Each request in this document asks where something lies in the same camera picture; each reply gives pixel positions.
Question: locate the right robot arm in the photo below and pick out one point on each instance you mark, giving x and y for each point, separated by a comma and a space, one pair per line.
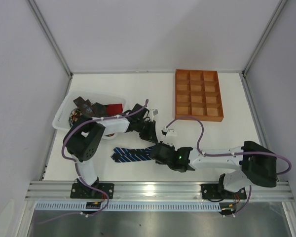
250, 164

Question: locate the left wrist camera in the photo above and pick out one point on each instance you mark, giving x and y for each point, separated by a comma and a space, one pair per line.
153, 112

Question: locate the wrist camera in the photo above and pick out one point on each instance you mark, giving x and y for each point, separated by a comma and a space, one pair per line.
167, 132
153, 112

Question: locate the aluminium front rail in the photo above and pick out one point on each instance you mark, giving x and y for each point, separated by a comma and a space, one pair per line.
153, 191

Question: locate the brown patterned tie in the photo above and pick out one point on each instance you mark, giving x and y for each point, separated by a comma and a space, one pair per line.
93, 110

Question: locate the floral multicolour tie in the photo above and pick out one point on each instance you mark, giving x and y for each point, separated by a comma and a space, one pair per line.
74, 116

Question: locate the white plastic bin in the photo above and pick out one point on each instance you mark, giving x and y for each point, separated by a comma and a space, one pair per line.
61, 116

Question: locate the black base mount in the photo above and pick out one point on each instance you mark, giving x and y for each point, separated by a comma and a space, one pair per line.
211, 193
79, 191

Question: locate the white slotted cable duct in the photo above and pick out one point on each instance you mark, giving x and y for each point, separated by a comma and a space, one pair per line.
128, 206

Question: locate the orange compartment tray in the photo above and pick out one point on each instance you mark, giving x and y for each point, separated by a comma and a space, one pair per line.
197, 94

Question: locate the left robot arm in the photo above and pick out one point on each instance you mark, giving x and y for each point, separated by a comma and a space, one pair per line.
81, 142

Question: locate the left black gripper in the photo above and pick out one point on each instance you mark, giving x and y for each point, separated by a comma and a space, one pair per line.
148, 130

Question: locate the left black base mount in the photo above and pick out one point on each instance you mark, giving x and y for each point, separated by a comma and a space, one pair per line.
79, 191

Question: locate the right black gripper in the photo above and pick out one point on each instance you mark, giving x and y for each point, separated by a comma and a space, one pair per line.
157, 152

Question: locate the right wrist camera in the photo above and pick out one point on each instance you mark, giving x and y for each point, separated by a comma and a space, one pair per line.
167, 132

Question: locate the red tie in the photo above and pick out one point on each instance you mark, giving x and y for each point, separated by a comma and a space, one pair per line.
114, 109

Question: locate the navy blue striped tie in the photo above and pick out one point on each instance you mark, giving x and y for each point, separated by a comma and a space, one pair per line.
124, 155

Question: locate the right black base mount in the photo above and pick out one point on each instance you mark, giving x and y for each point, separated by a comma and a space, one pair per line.
211, 193

